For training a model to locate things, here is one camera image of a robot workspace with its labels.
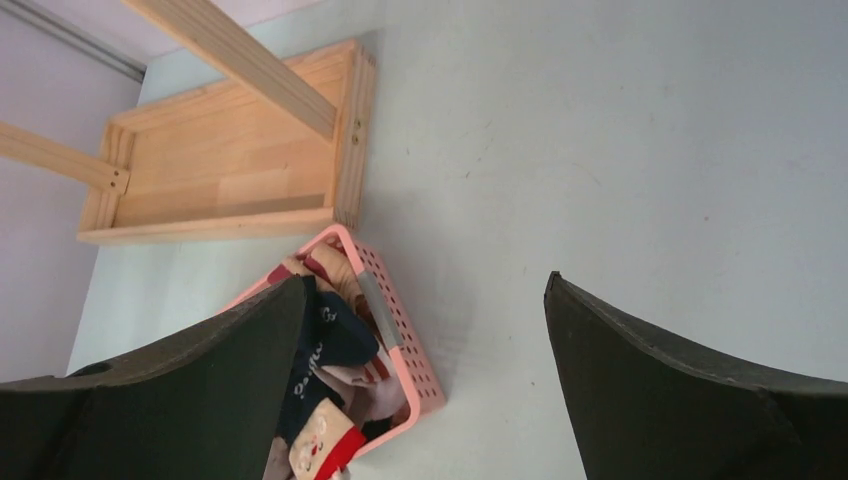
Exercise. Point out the beige red striped sock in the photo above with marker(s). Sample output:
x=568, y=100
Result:
x=332, y=271

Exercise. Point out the wooden hanger stand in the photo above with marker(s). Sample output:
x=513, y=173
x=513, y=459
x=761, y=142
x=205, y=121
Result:
x=276, y=148

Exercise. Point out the pink plastic basket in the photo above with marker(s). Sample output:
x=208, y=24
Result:
x=402, y=353

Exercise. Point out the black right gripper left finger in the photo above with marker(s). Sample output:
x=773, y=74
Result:
x=202, y=403

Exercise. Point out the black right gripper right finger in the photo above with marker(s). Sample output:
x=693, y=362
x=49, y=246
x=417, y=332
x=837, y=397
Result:
x=646, y=403

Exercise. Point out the navy santa sock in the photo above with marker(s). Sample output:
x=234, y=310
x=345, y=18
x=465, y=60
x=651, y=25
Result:
x=326, y=445
x=331, y=335

